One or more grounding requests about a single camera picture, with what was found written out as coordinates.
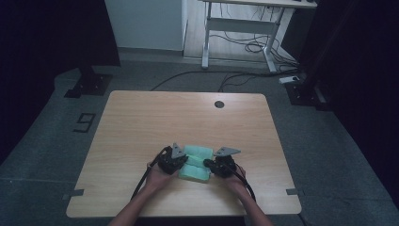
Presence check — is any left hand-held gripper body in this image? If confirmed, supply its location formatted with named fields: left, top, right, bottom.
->
left=157, top=142, right=187, bottom=176

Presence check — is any tangle of black floor cables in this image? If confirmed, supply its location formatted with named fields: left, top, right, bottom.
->
left=210, top=29, right=300, bottom=72

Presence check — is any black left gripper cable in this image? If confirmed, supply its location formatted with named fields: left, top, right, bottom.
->
left=129, top=146, right=171, bottom=202

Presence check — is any white power strip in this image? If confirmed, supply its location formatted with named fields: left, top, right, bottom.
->
left=279, top=75, right=301, bottom=85

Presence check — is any long black floor cable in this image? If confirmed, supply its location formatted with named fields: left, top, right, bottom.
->
left=150, top=69, right=303, bottom=93

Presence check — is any black stand base plate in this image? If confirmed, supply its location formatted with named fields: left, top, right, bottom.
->
left=63, top=65, right=114, bottom=99

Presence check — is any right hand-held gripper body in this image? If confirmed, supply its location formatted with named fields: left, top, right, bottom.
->
left=213, top=146, right=242, bottom=179

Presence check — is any black power strip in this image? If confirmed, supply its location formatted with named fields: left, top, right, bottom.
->
left=284, top=78, right=332, bottom=111

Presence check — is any person's right hand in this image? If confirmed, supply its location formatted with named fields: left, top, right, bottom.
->
left=220, top=164, right=249, bottom=196

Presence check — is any dark curtain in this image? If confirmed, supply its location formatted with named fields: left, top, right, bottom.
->
left=0, top=0, right=122, bottom=166
left=295, top=0, right=399, bottom=210

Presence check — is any black tape floor mark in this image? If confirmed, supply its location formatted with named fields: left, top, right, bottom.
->
left=72, top=112, right=97, bottom=134

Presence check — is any white metal desk frame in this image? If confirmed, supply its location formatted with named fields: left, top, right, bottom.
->
left=199, top=0, right=318, bottom=74

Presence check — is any grey tape strip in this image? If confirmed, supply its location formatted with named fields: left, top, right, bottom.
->
left=61, top=188, right=86, bottom=201
left=285, top=187, right=306, bottom=197

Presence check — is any person's left hand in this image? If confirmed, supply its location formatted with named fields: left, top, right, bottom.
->
left=145, top=163, right=180, bottom=193

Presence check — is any green microfibre cloth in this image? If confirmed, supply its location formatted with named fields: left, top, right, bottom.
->
left=177, top=144, right=215, bottom=184

